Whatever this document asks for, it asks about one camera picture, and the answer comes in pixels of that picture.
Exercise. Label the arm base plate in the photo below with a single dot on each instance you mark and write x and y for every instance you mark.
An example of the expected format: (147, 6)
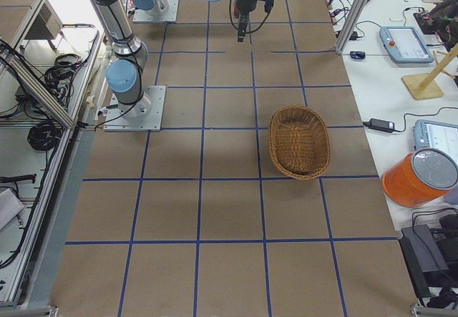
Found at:
(170, 16)
(146, 115)

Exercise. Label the grey control box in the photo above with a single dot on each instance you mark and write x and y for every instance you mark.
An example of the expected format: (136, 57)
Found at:
(46, 26)

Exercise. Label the aluminium frame post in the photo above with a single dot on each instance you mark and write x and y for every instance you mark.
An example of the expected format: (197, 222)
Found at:
(349, 25)

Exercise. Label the upper teach pendant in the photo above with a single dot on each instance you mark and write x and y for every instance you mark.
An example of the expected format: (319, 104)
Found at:
(405, 45)

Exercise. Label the wooden stand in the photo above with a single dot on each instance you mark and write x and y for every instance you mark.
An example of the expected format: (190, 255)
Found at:
(423, 86)

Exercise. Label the orange bucket with grey lid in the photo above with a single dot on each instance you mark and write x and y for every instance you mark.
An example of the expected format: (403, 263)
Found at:
(422, 176)

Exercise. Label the teach pendant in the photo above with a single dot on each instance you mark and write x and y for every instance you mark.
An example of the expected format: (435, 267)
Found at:
(405, 45)
(437, 135)

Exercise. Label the black power adapter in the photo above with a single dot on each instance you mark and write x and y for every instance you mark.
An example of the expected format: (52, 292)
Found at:
(380, 125)

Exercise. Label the lower teach pendant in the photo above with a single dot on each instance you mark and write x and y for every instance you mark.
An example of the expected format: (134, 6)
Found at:
(437, 135)

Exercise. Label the small blue black device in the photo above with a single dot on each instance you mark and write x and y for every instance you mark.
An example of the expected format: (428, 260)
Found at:
(357, 55)

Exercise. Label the oval wicker basket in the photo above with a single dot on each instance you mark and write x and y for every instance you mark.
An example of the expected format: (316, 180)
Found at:
(299, 145)

